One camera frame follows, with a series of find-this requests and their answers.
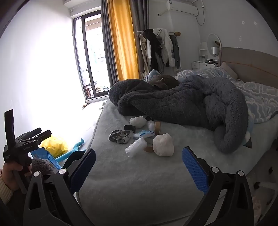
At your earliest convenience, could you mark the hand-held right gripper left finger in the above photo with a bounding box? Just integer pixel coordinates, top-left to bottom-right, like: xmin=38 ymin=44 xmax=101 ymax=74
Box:
xmin=23 ymin=148 xmax=96 ymax=226

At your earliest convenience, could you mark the black garment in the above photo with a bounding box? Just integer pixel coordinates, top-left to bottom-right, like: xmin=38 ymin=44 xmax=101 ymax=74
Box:
xmin=144 ymin=28 xmax=162 ymax=70

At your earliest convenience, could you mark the pale blue plush toy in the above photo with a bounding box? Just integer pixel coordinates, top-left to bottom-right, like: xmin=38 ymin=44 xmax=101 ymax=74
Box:
xmin=143 ymin=69 xmax=162 ymax=82

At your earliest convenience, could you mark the grey curtain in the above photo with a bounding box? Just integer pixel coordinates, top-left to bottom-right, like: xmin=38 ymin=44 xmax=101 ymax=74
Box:
xmin=129 ymin=0 xmax=151 ymax=74
xmin=100 ymin=0 xmax=119 ymax=82

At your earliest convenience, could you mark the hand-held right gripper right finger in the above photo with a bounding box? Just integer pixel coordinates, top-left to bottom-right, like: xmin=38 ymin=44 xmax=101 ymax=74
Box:
xmin=182 ymin=146 xmax=255 ymax=226

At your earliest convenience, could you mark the yellow plastic bag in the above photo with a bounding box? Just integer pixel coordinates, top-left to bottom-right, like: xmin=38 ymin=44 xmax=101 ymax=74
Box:
xmin=41 ymin=136 xmax=69 ymax=158

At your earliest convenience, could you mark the grey fleece blanket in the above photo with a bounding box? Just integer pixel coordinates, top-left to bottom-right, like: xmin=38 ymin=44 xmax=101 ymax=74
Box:
xmin=108 ymin=74 xmax=249 ymax=154

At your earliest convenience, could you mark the blue white packet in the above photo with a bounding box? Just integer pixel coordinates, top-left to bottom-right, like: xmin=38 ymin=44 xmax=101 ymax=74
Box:
xmin=133 ymin=130 xmax=156 ymax=140

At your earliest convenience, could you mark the clothes rack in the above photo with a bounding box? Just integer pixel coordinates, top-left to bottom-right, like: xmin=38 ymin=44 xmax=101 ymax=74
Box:
xmin=137 ymin=30 xmax=181 ymax=37

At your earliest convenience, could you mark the white table lamp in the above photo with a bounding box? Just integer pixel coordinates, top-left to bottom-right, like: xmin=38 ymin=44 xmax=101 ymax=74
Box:
xmin=211 ymin=46 xmax=219 ymax=65

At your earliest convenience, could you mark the person's left forearm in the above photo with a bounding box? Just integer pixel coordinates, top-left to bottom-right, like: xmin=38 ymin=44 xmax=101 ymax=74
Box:
xmin=0 ymin=172 xmax=14 ymax=206

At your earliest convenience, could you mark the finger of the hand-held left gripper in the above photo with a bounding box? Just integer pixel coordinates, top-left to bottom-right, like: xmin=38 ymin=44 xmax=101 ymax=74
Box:
xmin=21 ymin=127 xmax=42 ymax=140
xmin=31 ymin=130 xmax=52 ymax=144

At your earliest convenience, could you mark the grey cat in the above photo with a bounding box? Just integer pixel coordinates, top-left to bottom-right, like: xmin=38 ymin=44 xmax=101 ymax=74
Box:
xmin=150 ymin=74 xmax=181 ymax=91

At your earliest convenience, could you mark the sliding glass door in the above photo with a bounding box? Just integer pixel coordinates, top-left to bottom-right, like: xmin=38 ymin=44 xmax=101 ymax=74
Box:
xmin=73 ymin=10 xmax=114 ymax=103

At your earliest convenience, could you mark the white air conditioner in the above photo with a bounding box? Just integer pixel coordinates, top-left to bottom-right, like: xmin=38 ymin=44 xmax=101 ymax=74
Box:
xmin=166 ymin=0 xmax=199 ymax=16

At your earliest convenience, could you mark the beige coat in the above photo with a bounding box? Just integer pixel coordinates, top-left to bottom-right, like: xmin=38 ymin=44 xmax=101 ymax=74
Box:
xmin=139 ymin=34 xmax=151 ymax=73

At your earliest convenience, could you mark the black printed packet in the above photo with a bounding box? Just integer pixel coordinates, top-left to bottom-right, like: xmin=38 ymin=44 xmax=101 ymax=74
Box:
xmin=109 ymin=130 xmax=133 ymax=144

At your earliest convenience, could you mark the round mirror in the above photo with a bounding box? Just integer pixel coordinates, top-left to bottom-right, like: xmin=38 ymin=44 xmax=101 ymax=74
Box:
xmin=207 ymin=33 xmax=222 ymax=55

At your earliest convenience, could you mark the white dresser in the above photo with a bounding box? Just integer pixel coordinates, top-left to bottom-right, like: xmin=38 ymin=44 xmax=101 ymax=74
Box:
xmin=191 ymin=60 xmax=218 ymax=70

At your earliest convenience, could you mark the person's left hand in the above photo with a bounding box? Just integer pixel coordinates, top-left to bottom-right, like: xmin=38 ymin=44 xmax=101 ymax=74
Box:
xmin=1 ymin=162 xmax=33 ymax=192

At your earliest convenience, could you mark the white shelf organizer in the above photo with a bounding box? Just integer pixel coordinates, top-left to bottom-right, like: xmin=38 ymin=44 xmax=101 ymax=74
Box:
xmin=199 ymin=41 xmax=209 ymax=62

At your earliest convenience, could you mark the yellow curtain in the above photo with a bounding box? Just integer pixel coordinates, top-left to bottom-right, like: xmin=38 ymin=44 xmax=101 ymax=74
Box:
xmin=107 ymin=0 xmax=139 ymax=81

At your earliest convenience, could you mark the blue cloud pattern duvet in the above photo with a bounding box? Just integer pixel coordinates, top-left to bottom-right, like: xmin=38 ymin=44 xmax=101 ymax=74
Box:
xmin=176 ymin=67 xmax=278 ymax=125

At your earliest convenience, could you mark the pale blue white cloth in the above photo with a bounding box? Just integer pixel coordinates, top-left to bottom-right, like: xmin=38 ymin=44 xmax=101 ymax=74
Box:
xmin=244 ymin=117 xmax=254 ymax=148

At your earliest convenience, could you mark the white jacket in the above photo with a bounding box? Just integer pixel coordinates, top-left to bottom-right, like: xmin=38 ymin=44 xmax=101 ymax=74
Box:
xmin=153 ymin=28 xmax=177 ymax=68

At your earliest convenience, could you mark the large crumpled white tissue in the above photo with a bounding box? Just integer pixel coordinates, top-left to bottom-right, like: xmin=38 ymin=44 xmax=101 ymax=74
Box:
xmin=153 ymin=133 xmax=175 ymax=156

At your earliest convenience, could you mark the beige padded headboard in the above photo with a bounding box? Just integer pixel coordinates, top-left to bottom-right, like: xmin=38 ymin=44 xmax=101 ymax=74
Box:
xmin=218 ymin=47 xmax=278 ymax=85

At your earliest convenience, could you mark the grey fuzzy cloth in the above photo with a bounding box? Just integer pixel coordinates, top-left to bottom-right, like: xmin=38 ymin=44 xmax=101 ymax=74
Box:
xmin=31 ymin=158 xmax=55 ymax=175

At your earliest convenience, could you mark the small crumpled white tissue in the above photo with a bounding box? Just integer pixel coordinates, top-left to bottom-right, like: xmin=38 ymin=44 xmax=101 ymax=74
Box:
xmin=130 ymin=116 xmax=147 ymax=128

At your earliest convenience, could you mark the blue printed packet bag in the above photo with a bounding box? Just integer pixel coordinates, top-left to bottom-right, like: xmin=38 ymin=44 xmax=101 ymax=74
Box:
xmin=30 ymin=148 xmax=63 ymax=172

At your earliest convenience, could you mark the beige pillow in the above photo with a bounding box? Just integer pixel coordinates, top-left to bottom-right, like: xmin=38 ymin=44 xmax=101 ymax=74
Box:
xmin=219 ymin=62 xmax=238 ymax=80

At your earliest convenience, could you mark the grey garment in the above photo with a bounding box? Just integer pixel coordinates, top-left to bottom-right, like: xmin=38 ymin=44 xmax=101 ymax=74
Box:
xmin=169 ymin=35 xmax=181 ymax=69

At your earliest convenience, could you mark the bed with pale sheet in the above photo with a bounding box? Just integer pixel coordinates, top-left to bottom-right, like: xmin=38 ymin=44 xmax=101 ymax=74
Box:
xmin=77 ymin=100 xmax=278 ymax=226

